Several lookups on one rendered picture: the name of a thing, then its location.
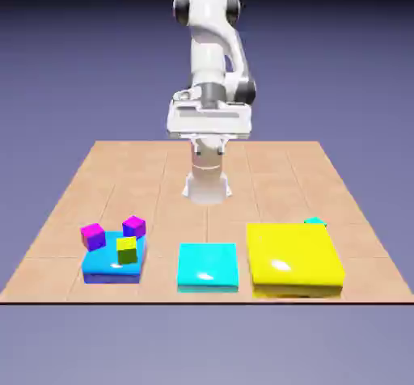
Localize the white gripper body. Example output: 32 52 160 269
166 99 253 141

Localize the small magenta cube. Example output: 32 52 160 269
121 215 147 239
79 222 107 252

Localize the small yellow cube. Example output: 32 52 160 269
116 235 139 265

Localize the large cyan box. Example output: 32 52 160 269
176 242 240 294

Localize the large yellow box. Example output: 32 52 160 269
246 222 346 299

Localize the large blue box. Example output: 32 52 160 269
81 231 148 285

